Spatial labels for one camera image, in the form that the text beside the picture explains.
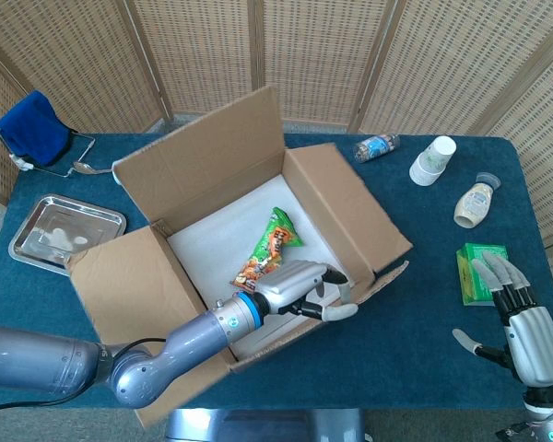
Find clear plastic snack bottle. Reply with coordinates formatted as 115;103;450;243
353;134;401;164

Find blue towel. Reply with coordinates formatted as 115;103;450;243
0;89;73;168

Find red cardboard box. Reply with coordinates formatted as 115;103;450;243
67;85;415;429

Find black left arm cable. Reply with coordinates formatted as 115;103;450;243
0;338;168;414

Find metal wire rack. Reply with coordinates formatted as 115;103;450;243
0;128;97;179

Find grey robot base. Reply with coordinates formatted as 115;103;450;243
164;408;366;442

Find green box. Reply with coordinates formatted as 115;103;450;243
455;243;510;307

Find squeeze mayonnaise bottle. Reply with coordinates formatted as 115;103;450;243
453;171;503;228

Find stacked white paper cups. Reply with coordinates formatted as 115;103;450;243
408;135;457;187

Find metal spoon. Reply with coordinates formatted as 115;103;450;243
72;160;114;176

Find woven wooden folding screen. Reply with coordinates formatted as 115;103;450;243
0;0;553;332

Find green orange snack bag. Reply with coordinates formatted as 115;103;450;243
231;206;304;296

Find stainless steel tray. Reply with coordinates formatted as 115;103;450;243
7;193;127;277

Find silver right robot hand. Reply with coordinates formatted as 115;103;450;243
452;254;553;388

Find dark blue table cloth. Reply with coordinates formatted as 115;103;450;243
0;133;553;411

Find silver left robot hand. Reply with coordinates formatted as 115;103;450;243
255;260;359;323

